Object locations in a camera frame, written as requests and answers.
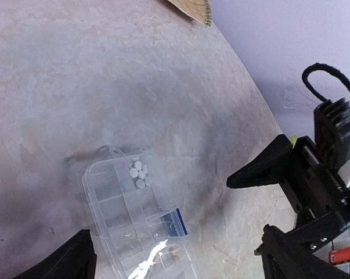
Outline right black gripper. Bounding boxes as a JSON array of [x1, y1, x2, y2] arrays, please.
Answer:
[[226, 134, 350, 241]]

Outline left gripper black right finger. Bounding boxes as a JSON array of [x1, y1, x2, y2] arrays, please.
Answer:
[[255, 225, 350, 278]]

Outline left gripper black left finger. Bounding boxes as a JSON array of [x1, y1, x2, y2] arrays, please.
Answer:
[[16, 229, 97, 279]]

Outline clear plastic pill organizer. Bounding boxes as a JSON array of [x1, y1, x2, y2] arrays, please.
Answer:
[[81, 148, 201, 278]]

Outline yellow pills in organizer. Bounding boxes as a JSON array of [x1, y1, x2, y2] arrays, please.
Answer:
[[168, 246, 181, 262]]

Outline white pills in organizer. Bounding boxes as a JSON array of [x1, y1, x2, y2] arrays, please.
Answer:
[[128, 157, 153, 189]]

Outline red box background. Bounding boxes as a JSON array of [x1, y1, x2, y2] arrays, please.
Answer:
[[329, 247, 350, 265]]

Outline woven bamboo tray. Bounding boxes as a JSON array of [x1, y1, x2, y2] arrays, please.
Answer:
[[169, 0, 212, 27]]

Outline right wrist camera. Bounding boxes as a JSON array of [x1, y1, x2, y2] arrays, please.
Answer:
[[314, 98, 350, 189]]

